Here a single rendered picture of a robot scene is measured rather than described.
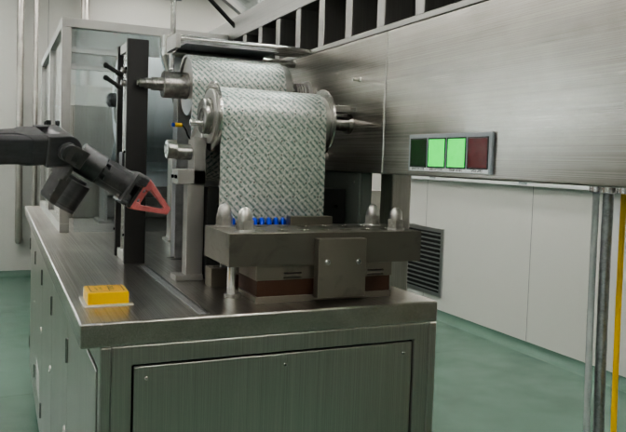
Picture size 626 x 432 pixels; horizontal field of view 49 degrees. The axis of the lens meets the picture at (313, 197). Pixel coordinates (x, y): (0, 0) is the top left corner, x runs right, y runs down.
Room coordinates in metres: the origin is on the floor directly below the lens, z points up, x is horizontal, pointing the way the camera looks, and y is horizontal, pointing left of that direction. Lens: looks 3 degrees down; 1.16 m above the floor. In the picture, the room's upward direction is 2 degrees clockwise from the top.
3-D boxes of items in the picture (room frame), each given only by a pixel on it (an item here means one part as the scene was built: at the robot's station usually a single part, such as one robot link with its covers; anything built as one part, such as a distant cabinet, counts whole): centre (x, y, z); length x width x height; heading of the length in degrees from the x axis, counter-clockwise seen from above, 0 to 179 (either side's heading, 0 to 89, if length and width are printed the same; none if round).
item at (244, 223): (1.26, 0.12, 1.05); 0.04 x 0.04 x 0.04
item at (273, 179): (1.46, 0.08, 1.11); 0.23 x 0.01 x 0.18; 115
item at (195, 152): (1.48, 0.27, 1.05); 0.06 x 0.05 x 0.31; 115
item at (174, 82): (1.68, 0.34, 1.34); 0.06 x 0.06 x 0.06; 25
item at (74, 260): (2.33, 0.57, 0.88); 2.52 x 0.66 x 0.04; 25
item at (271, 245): (1.37, 0.00, 1.00); 0.40 x 0.16 x 0.06; 115
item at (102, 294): (1.22, 0.36, 0.91); 0.07 x 0.07 x 0.02; 25
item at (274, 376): (2.34, 0.56, 0.43); 2.52 x 0.64 x 0.86; 25
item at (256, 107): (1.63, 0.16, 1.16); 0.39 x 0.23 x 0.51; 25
